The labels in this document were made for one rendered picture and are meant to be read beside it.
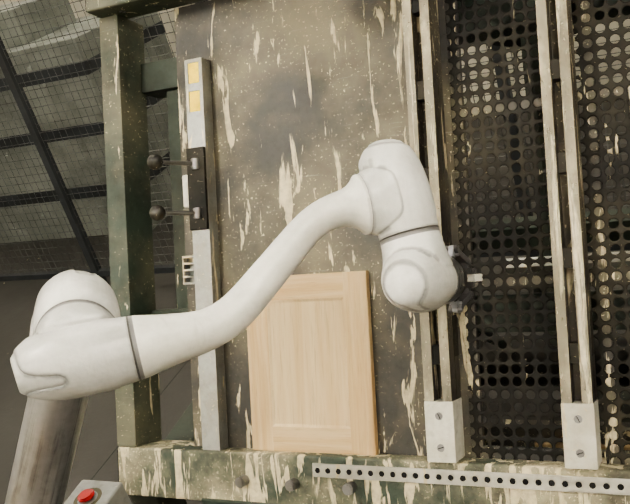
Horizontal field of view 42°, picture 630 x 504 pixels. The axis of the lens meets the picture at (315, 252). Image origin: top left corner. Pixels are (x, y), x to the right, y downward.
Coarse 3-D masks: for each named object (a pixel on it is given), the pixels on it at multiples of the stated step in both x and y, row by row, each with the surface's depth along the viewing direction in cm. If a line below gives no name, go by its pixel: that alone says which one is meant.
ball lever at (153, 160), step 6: (150, 156) 189; (156, 156) 189; (150, 162) 188; (156, 162) 188; (162, 162) 190; (168, 162) 192; (174, 162) 192; (180, 162) 193; (186, 162) 194; (192, 162) 195; (198, 162) 195; (150, 168) 190; (156, 168) 189; (192, 168) 195; (198, 168) 196
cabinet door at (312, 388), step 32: (288, 288) 188; (320, 288) 185; (352, 288) 181; (256, 320) 192; (288, 320) 188; (320, 320) 185; (352, 320) 181; (256, 352) 192; (288, 352) 188; (320, 352) 185; (352, 352) 181; (256, 384) 192; (288, 384) 188; (320, 384) 185; (352, 384) 181; (256, 416) 191; (288, 416) 188; (320, 416) 185; (352, 416) 181; (256, 448) 191; (288, 448) 188; (320, 448) 184; (352, 448) 181
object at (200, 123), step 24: (192, 120) 198; (192, 144) 198; (216, 216) 199; (216, 240) 198; (216, 264) 197; (216, 288) 196; (216, 360) 194; (216, 384) 194; (216, 408) 194; (216, 432) 194
